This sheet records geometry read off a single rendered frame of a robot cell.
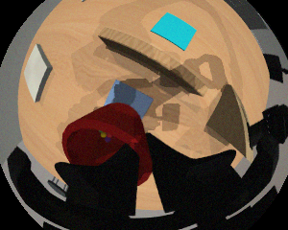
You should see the dark brown long bar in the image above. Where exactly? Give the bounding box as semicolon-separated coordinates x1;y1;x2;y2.
98;27;208;97

